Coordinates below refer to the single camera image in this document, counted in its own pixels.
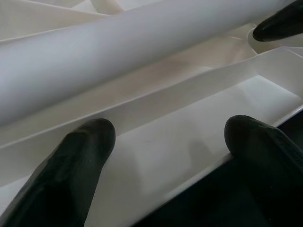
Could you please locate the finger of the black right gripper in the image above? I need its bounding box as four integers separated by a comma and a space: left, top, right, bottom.
252, 0, 303, 43

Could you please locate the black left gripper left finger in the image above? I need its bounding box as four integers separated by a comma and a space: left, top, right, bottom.
0, 118, 116, 227

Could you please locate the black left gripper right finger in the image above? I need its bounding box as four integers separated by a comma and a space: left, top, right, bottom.
224, 115, 303, 227

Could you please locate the white plastic children table top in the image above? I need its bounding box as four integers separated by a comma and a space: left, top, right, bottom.
0, 0, 303, 227

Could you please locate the white plastic table leg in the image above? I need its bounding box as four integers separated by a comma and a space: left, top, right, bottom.
0, 0, 303, 127

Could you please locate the black cloth table cover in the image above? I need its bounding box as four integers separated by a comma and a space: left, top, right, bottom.
132, 106, 303, 227

